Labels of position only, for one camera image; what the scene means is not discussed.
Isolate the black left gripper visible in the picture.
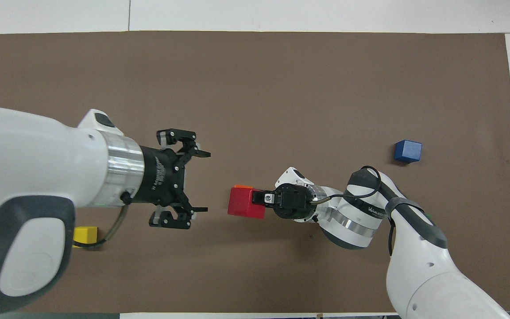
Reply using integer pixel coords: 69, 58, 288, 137
140, 128, 212, 230

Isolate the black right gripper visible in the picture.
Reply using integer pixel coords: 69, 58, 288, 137
251, 182, 316, 221

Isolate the red wooden block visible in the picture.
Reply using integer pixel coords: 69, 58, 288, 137
227, 187, 267, 220

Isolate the yellow wooden block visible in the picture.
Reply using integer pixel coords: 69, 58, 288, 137
73, 226, 99, 244

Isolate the blue wooden block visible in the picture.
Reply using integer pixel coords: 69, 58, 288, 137
394, 140, 423, 164

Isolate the brown table mat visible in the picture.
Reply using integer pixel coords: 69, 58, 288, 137
0, 31, 510, 314

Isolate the grey left gripper cable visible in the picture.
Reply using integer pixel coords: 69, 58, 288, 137
73, 192, 131, 249

